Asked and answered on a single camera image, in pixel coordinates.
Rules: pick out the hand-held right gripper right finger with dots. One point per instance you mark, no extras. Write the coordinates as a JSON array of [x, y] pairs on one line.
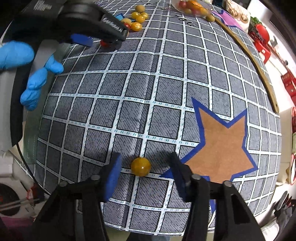
[[182, 185]]

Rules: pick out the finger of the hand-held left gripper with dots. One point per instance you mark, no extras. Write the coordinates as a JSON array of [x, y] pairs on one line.
[[81, 39], [118, 41]]

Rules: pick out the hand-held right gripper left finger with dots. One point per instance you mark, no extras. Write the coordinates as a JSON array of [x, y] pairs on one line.
[[114, 173]]

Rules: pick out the yellow cherry tomato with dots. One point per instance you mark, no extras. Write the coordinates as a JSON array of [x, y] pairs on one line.
[[140, 20], [136, 26], [141, 166], [145, 15], [134, 14]]

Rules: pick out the clear plastic container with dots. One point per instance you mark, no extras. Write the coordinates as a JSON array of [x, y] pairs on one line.
[[177, 5]]

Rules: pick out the person's left hand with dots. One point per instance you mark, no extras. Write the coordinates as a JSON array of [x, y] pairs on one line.
[[16, 54]]

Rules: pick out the tan longan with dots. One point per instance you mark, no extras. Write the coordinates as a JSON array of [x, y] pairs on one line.
[[126, 22]]

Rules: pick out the yellow-green plum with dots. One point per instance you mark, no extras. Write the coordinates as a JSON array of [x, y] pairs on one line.
[[140, 8], [210, 17]]

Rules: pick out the grey checkered printed blanket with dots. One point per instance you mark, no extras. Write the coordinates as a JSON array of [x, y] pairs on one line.
[[161, 92]]

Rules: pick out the long wooden stick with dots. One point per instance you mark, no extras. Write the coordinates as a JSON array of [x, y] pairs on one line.
[[276, 106]]

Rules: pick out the printed pillow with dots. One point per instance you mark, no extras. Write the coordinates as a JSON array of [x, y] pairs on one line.
[[238, 12]]

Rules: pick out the red plastic stool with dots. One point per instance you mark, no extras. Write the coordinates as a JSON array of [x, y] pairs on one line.
[[262, 32]]

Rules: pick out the red gift box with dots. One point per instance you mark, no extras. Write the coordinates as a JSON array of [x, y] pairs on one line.
[[289, 80]]

